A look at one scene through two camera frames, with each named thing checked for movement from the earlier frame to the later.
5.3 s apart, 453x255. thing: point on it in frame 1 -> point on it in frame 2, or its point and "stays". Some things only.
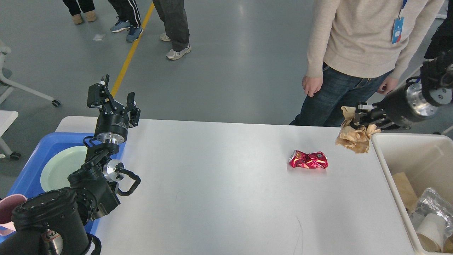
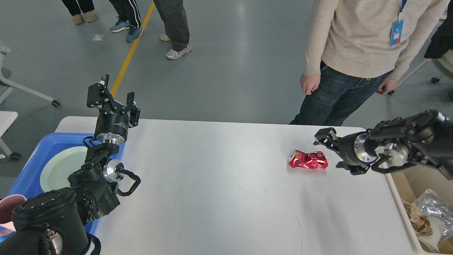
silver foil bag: [431, 202] stays
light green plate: [60, 165] stays
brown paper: [358, 138] -> [419, 221]
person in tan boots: [87, 6] stays
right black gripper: [409, 102] -> [351, 147]
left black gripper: [112, 123] stays
